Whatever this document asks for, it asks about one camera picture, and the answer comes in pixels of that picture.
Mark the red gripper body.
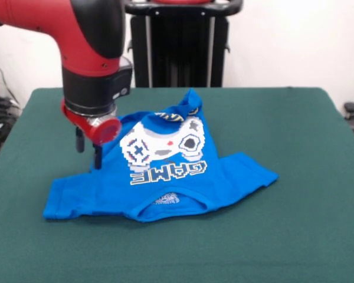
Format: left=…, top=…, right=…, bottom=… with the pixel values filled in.
left=60, top=98, right=122, bottom=146

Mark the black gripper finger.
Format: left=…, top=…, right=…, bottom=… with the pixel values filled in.
left=74, top=127, right=86, bottom=153
left=93, top=143, right=103, bottom=170

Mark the blue printed t-shirt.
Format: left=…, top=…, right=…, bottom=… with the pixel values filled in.
left=42, top=88, right=280, bottom=223

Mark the dark green table cloth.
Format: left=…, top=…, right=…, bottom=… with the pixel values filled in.
left=0, top=87, right=354, bottom=283

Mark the black cable bundle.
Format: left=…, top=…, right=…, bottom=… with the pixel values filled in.
left=0, top=53, right=23, bottom=154

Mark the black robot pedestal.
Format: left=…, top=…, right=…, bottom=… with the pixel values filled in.
left=123, top=0, right=244, bottom=88

